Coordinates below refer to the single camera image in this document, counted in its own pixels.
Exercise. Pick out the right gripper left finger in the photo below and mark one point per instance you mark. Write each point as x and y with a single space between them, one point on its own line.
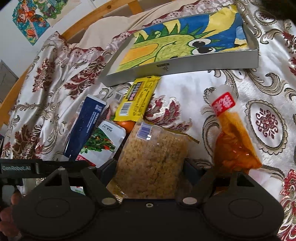
106 172

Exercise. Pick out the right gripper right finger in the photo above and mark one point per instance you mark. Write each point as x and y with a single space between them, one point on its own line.
190 171

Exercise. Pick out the white vegetable print packet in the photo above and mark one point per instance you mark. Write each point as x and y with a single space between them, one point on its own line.
102 144

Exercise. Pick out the golden crispy snack bag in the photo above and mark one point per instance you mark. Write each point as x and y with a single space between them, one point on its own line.
150 163

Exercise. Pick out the orange sauce snack packet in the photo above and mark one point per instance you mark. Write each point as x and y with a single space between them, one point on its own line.
234 150

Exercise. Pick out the orange tangerine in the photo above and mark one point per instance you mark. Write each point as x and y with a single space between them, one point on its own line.
127 125

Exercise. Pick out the dark blue snack packet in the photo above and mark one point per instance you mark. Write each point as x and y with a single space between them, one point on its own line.
90 111

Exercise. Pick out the yellow snack bar packet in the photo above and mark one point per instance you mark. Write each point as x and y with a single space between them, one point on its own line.
135 102

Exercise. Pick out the person's left hand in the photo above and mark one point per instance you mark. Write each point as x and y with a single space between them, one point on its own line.
8 227

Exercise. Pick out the floral satin bedspread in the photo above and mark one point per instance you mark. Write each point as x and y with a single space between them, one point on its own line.
62 75

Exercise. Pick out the grey cardboard tray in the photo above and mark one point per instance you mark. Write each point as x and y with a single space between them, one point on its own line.
239 59

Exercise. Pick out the cream pillow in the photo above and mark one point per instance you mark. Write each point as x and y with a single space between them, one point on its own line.
101 33

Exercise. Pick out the red-haired girl drawing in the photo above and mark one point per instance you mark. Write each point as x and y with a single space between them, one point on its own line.
31 24

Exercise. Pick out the dragon drawing tray liner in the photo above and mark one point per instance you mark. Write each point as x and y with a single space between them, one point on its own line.
221 31

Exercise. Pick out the grey wall panel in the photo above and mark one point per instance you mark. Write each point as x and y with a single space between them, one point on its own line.
7 80

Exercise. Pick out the wooden bed frame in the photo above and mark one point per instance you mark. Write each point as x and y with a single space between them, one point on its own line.
72 31

